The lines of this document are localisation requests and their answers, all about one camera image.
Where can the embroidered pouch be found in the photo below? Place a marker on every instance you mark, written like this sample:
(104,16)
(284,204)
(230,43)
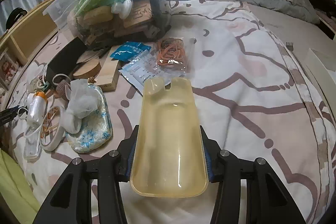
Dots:
(92,129)

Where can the wooden board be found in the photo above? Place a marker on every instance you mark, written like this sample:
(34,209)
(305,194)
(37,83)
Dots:
(107,74)

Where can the tape roll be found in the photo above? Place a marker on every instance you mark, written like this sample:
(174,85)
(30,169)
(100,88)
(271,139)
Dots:
(56,134)

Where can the round wooden box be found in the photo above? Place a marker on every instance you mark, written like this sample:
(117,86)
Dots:
(88,69)

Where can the wooden shelf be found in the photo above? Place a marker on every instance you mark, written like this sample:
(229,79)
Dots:
(29,29)

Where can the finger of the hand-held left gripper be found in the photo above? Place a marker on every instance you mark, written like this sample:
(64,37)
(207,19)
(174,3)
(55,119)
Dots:
(8,115)

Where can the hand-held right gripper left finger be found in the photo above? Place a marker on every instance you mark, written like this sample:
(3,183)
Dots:
(130,161)

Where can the white board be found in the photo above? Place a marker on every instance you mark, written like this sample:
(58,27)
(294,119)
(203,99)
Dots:
(321,66)

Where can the yellowish translucent phone case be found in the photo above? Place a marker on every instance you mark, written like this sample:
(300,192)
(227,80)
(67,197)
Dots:
(168,134)

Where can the black visor cap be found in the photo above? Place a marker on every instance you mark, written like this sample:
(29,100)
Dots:
(14,15)

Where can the black box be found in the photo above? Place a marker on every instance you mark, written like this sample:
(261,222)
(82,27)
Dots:
(65,56)

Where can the doll display case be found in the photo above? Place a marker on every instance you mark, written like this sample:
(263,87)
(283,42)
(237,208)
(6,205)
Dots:
(6,69)

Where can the crumpled white plastic bag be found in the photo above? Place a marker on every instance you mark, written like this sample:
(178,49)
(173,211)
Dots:
(81,98)

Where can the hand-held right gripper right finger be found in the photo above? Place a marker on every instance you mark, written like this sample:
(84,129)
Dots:
(208,163)

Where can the bag of rubber bands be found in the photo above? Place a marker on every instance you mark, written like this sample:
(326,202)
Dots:
(170,53)

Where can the blue sachet packet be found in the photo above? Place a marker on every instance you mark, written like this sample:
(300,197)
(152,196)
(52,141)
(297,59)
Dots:
(128,49)

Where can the white bottle orange cap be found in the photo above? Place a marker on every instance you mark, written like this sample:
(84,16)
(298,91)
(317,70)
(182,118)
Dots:
(38,106)

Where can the black flat object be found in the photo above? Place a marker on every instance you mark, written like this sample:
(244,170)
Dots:
(157,11)

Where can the white printed packet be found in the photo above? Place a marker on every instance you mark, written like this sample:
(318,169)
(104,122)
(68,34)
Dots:
(141,71)

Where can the yellow-green cloth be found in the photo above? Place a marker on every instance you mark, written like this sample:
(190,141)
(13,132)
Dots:
(13,182)

